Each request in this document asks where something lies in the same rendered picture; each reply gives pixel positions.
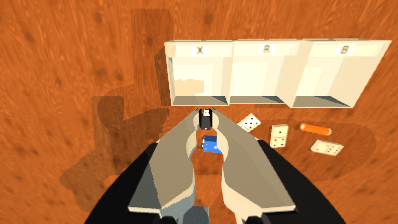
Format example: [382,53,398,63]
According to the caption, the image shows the orange cylinder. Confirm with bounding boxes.
[300,123,331,135]

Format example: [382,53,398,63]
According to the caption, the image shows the black usb stick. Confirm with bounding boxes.
[201,109,211,130]

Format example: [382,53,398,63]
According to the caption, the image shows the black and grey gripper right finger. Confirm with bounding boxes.
[209,107,346,224]

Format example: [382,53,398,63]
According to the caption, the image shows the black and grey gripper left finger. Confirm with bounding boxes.
[84,108,202,224]

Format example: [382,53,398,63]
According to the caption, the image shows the cream three-compartment bin rack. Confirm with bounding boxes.
[165,38,391,108]

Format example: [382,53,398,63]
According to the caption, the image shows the cream domino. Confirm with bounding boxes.
[311,140,344,155]
[270,124,288,148]
[237,113,261,132]

